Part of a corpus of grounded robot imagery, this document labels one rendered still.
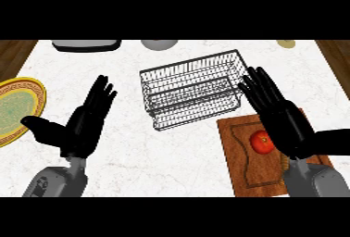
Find yellow rimmed green plate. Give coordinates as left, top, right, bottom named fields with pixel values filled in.
left=0, top=76, right=47, bottom=148

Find red tomato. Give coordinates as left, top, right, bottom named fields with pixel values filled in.
left=248, top=130, right=276, bottom=155

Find grey round bowl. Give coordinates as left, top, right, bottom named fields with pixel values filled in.
left=139, top=40, right=179, bottom=52

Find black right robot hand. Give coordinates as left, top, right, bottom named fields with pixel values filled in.
left=236, top=66, right=350, bottom=160

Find brown wooden cutting board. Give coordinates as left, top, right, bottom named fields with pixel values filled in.
left=216, top=107, right=335, bottom=198

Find beige round object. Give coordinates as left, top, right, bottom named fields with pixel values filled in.
left=276, top=40, right=297, bottom=49

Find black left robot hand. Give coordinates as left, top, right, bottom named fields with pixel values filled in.
left=19, top=74, right=120, bottom=159

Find grey wire tiered basket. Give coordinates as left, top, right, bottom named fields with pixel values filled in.
left=139, top=49, right=250, bottom=131

